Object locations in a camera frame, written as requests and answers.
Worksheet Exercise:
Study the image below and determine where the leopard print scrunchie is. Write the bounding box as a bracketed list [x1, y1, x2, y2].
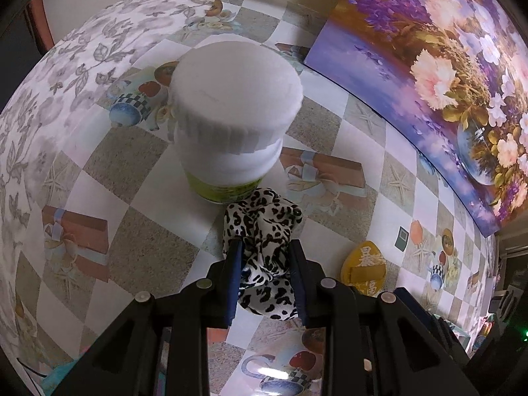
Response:
[223, 188, 303, 321]

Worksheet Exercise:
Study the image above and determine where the teal plastic case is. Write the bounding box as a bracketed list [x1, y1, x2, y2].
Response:
[40, 360, 77, 396]

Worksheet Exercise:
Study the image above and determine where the checkered printed tablecloth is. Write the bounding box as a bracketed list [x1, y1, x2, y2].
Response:
[1, 0, 494, 395]

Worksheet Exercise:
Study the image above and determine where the white green pill bottle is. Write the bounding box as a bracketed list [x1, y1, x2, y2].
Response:
[169, 41, 303, 204]

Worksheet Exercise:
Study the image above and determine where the floral canvas painting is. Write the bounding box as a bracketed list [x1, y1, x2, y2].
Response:
[305, 0, 527, 235]

